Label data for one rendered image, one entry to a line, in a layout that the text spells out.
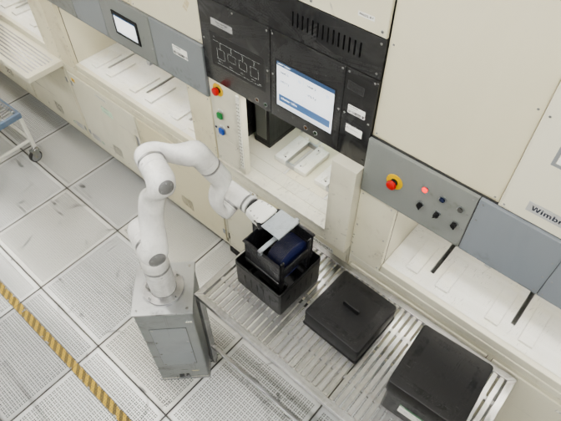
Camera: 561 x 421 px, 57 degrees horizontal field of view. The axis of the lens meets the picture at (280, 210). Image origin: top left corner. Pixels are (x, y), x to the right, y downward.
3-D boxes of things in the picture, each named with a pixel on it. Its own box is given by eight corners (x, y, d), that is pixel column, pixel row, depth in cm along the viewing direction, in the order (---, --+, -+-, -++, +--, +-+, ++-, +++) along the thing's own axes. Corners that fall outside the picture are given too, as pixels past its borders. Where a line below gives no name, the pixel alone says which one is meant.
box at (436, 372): (377, 404, 205) (387, 380, 186) (411, 350, 220) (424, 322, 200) (442, 450, 194) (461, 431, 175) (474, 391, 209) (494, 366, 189)
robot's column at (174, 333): (160, 380, 289) (129, 317, 230) (164, 334, 306) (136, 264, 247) (210, 377, 290) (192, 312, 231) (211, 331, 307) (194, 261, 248)
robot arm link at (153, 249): (156, 240, 221) (171, 267, 212) (128, 246, 214) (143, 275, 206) (166, 147, 188) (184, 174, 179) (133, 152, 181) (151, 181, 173)
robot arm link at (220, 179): (196, 193, 194) (230, 225, 220) (223, 161, 196) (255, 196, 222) (182, 182, 199) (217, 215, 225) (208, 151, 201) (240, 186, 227)
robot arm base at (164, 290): (140, 306, 233) (131, 286, 218) (144, 271, 245) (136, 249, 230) (183, 304, 233) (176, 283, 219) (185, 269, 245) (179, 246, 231)
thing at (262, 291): (276, 244, 254) (276, 223, 241) (320, 277, 243) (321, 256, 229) (236, 280, 242) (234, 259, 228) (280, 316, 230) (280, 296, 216)
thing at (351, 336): (301, 322, 228) (302, 307, 218) (342, 279, 242) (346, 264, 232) (355, 365, 215) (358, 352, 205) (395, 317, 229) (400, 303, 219)
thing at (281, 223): (280, 237, 243) (281, 193, 218) (313, 262, 234) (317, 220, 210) (243, 269, 231) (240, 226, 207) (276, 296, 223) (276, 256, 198)
